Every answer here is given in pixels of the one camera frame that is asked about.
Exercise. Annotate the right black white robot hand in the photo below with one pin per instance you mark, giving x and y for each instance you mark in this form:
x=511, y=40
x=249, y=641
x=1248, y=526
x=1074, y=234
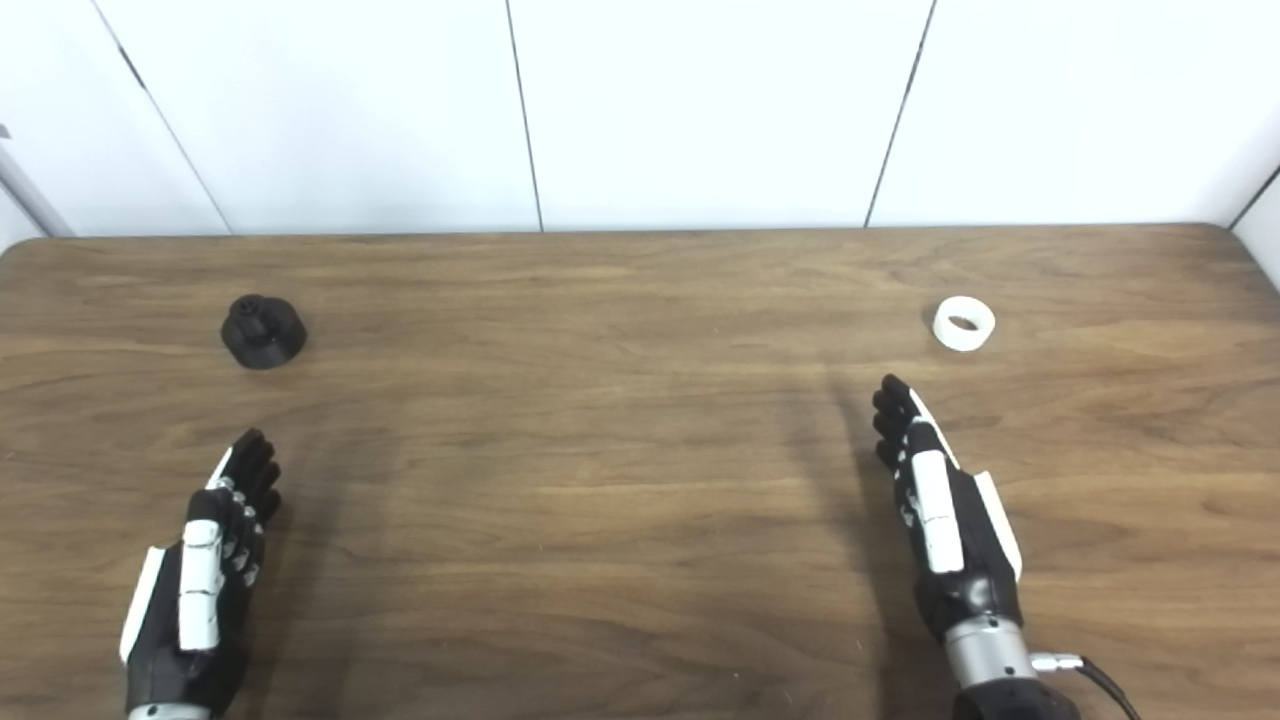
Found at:
x=972, y=570

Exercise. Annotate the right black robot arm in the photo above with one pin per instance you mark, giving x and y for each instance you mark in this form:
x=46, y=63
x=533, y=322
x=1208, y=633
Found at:
x=990, y=660

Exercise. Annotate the grey wall corner post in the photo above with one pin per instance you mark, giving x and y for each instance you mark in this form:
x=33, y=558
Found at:
x=30, y=198

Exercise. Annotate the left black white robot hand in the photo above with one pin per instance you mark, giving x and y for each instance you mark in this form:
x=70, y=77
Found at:
x=160, y=660

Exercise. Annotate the round black part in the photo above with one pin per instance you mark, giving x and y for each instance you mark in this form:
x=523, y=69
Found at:
x=264, y=335

